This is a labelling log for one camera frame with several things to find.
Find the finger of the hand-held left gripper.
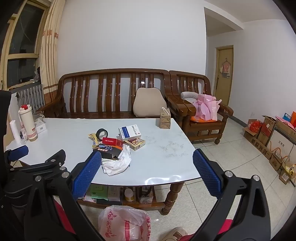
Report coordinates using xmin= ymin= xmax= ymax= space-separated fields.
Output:
xmin=9 ymin=149 xmax=67 ymax=177
xmin=4 ymin=145 xmax=29 ymax=168

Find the white thermos with red lid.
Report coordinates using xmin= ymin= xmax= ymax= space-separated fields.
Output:
xmin=18 ymin=104 xmax=36 ymax=142

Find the glass jug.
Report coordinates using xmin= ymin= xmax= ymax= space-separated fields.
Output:
xmin=32 ymin=111 xmax=45 ymax=122

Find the cloth hanging on door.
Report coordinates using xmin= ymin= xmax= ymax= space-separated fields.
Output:
xmin=220 ymin=59 xmax=232 ymax=78

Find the beige back cushion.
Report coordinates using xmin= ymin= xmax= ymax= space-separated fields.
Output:
xmin=133 ymin=87 xmax=167 ymax=118

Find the yellow wooden door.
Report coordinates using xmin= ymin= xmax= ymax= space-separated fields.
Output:
xmin=214 ymin=45 xmax=234 ymax=107

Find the beige slipper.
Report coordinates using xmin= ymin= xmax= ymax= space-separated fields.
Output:
xmin=159 ymin=227 xmax=188 ymax=241

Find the wooden sofa bench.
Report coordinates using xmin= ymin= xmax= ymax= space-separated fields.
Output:
xmin=37 ymin=68 xmax=171 ymax=120

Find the red cigarette box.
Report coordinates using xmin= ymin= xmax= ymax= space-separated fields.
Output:
xmin=102 ymin=137 xmax=123 ymax=147

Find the green packet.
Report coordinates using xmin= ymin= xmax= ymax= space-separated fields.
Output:
xmin=91 ymin=184 xmax=109 ymax=200

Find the black tape roll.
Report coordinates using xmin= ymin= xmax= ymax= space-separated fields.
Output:
xmin=96 ymin=128 xmax=109 ymax=141

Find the grey bolster pillow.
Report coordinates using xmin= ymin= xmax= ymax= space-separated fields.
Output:
xmin=180 ymin=91 xmax=204 ymax=103

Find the wooden armchair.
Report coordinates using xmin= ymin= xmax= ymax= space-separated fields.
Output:
xmin=166 ymin=71 xmax=234 ymax=144

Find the open box with dark items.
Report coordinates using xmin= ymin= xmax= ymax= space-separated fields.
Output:
xmin=138 ymin=186 xmax=154 ymax=204

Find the white red-printed plastic bag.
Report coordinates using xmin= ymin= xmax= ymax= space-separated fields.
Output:
xmin=98 ymin=205 xmax=151 ymax=241

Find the brown tissue box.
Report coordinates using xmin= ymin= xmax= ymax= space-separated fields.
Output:
xmin=159 ymin=107 xmax=172 ymax=129

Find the beige flat box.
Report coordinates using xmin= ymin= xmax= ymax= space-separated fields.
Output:
xmin=107 ymin=185 xmax=122 ymax=202

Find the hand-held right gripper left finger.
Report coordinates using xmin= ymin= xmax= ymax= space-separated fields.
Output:
xmin=23 ymin=151 xmax=104 ymax=241

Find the pile of cardboard boxes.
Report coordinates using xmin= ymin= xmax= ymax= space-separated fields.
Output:
xmin=242 ymin=111 xmax=296 ymax=187

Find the white tube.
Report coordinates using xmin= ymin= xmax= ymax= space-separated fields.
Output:
xmin=9 ymin=120 xmax=21 ymax=143

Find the yellow framed window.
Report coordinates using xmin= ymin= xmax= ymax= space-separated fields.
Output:
xmin=0 ymin=0 xmax=50 ymax=91

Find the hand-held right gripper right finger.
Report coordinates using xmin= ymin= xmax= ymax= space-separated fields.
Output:
xmin=192 ymin=148 xmax=271 ymax=241

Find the pink plastic bag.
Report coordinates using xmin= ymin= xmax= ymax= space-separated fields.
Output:
xmin=191 ymin=94 xmax=222 ymax=122

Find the red plastic bag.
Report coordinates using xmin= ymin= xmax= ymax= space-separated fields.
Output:
xmin=248 ymin=120 xmax=263 ymax=133

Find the grey radiator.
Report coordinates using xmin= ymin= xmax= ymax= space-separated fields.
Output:
xmin=16 ymin=84 xmax=45 ymax=114

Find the small white box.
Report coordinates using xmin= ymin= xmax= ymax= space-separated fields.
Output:
xmin=35 ymin=120 xmax=47 ymax=133

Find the wooden shelf with goods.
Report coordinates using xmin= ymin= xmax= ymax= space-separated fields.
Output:
xmin=5 ymin=117 xmax=201 ymax=216

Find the cream curtain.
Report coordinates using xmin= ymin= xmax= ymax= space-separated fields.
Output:
xmin=35 ymin=0 xmax=68 ymax=112

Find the black printed box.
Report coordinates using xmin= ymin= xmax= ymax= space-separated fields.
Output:
xmin=92 ymin=144 xmax=124 ymax=160

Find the patterned card box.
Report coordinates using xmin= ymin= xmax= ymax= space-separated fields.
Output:
xmin=126 ymin=137 xmax=146 ymax=151

